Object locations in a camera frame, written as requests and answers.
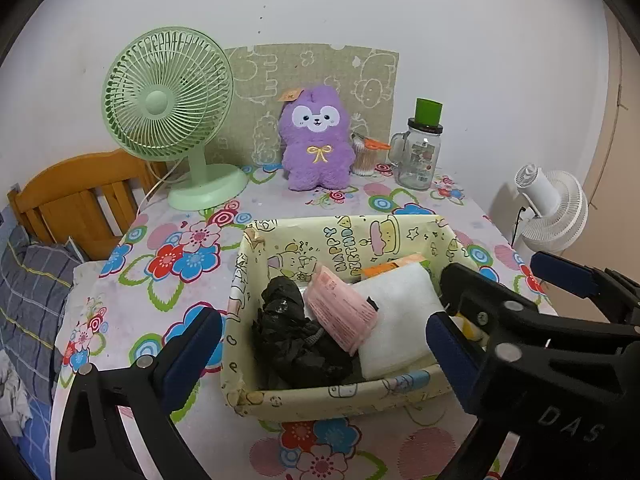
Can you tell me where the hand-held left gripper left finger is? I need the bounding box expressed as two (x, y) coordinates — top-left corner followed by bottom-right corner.
(55, 306), (224, 480)

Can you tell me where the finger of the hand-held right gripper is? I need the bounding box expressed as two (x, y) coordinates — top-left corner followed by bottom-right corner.
(439, 262), (640, 356)
(531, 251), (640, 326)

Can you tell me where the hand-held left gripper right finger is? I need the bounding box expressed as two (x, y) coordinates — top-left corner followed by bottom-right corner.
(426, 312), (506, 480)

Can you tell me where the black plastic bag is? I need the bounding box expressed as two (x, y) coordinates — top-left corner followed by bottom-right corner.
(250, 275), (356, 390)

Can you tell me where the green orange tissue pack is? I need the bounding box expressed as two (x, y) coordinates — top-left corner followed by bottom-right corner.
(361, 254), (430, 279)

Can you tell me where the yellow cartoon printed storage box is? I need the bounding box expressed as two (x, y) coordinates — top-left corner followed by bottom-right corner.
(220, 214), (483, 422)

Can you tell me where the white floor fan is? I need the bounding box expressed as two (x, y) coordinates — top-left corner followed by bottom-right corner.
(510, 162), (590, 253)

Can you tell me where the floral tablecloth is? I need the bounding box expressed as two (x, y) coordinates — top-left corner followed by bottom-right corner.
(50, 160), (556, 480)

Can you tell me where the beige door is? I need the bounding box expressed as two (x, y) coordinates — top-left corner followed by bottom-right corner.
(582, 10), (640, 291)

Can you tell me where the glass jar mug green lid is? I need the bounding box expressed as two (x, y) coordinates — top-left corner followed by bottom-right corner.
(389, 98), (445, 191)

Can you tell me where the blue checked bed sheet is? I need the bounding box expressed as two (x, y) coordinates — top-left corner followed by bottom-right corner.
(0, 390), (56, 480)

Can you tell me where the grey plaid pillow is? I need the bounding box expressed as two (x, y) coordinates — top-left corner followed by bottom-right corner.
(0, 222), (86, 373)

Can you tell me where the white grey crumpled cloth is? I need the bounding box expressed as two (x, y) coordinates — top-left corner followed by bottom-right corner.
(0, 350), (33, 441)

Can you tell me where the cotton swab tub orange lid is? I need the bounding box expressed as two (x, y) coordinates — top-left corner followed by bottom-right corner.
(350, 130), (392, 177)

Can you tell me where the wooden bed headboard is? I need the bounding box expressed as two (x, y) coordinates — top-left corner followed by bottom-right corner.
(7, 149), (168, 261)

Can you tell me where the purple plush toy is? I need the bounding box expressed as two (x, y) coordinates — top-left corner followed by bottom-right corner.
(277, 85), (353, 192)

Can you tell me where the green desk fan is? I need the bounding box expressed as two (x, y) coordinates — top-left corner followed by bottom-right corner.
(101, 27), (249, 211)

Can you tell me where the green cartoon printed board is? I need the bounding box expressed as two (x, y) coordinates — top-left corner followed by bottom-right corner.
(220, 44), (401, 168)

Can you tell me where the white fan cable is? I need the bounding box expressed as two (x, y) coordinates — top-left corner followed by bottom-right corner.
(136, 159), (174, 212)

